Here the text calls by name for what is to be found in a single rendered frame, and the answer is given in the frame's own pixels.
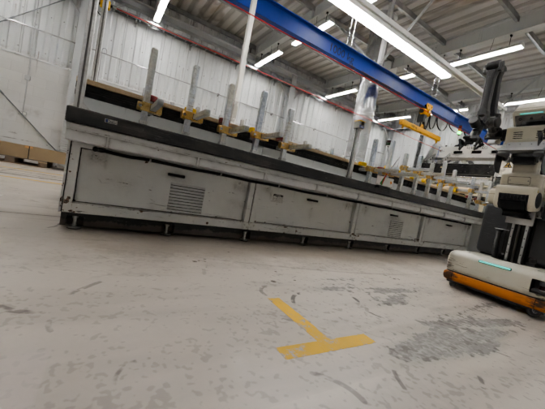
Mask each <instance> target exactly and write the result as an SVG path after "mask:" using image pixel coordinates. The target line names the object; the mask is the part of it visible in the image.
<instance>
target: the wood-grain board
mask: <svg viewBox="0 0 545 409"><path fill-rule="evenodd" d="M87 84H88V85H91V86H94V87H97V88H102V89H104V90H107V91H111V92H113V93H118V94H121V95H123V96H127V97H131V98H135V99H137V100H140V101H142V100H143V99H144V96H140V95H138V94H135V93H130V92H128V91H125V90H122V89H119V88H115V87H112V86H109V85H106V84H102V83H99V82H96V81H93V80H89V79H87ZM162 107H164V108H167V109H170V110H175V111H178V112H180V113H181V111H182V110H184V109H183V108H180V107H177V106H175V105H170V104H167V103H164V105H163V106H162ZM204 120H208V121H210V122H213V123H218V124H220V123H219V122H218V121H219V119H216V118H212V117H209V116H208V117H206V118H204ZM229 127H232V128H233V127H240V126H238V125H235V124H232V123H230V125H229ZM305 150H307V151H311V152H313V153H318V154H321V155H324V156H327V157H331V158H335V159H337V160H340V161H345V162H348V163H349V159H345V158H343V157H338V156H335V155H332V154H330V153H325V152H322V151H319V150H317V149H305ZM453 194H454V195H457V196H461V197H465V198H466V196H464V195H462V194H459V193H456V192H453Z"/></svg>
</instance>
